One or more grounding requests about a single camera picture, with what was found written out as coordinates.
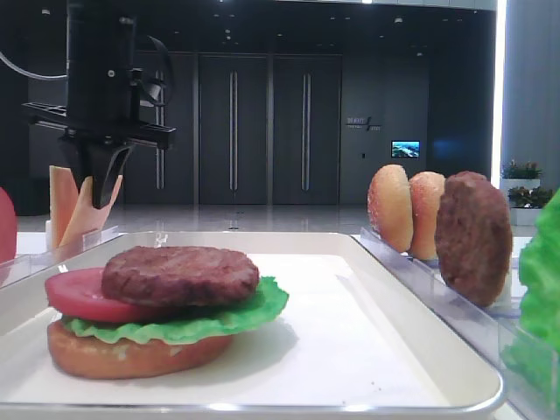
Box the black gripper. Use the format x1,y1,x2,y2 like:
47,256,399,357
22,17,175,209

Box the orange cheese slice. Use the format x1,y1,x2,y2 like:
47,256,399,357
59,175,123,247
49,165,78,249

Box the standing red tomato slice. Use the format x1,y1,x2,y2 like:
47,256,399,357
0,188,18,263

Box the meat patty on tray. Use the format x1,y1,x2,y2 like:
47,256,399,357
101,246,260,307

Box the tomato slice on tray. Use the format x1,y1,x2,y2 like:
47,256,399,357
45,268,178,324

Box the lettuce leaf on tray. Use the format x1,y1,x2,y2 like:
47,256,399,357
61,276,289,345

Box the standing brown meat patty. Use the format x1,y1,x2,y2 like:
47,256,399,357
435,171,513,307

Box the standing green lettuce leaf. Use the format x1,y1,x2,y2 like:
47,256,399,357
502,193,559,403

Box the clear acrylic rack left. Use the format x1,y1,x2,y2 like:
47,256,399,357
1,226,121,287

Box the clear acrylic rack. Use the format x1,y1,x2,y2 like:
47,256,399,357
1,226,121,287
359,228,559,419

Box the dark double door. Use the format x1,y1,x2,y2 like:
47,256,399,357
198,54,341,205

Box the bottom bun on tray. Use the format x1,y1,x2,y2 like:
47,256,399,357
47,321,234,380

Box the standing bun left of pair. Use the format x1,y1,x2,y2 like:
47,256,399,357
367,164,413,253

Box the standing bun of pair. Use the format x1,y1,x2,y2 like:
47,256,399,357
367,164,413,253
409,171,445,260

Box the white rectangular metal tray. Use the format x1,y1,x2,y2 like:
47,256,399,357
1,232,506,419

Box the standing bun right of pair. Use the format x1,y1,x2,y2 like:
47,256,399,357
409,171,445,260

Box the potted flower plants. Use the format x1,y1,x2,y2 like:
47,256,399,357
500,160,552,226

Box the clear acrylic rack right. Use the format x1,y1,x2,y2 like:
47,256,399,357
359,228,559,419

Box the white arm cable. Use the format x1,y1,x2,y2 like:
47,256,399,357
0,50,69,81

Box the small wall screen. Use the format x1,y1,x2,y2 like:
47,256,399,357
391,140,420,158

